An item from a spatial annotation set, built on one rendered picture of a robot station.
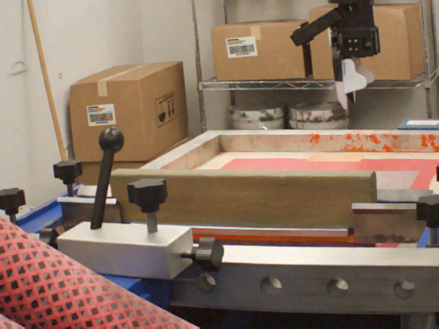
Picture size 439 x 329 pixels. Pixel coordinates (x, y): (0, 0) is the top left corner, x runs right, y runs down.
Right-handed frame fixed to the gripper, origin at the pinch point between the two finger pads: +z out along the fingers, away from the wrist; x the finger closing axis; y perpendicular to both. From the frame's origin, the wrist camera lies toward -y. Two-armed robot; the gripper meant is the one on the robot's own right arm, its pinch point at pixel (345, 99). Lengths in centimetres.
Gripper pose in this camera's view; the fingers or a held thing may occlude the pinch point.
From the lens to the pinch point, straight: 169.5
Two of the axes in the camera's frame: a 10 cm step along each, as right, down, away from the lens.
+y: 9.2, 0.0, -3.8
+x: 3.7, -2.4, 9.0
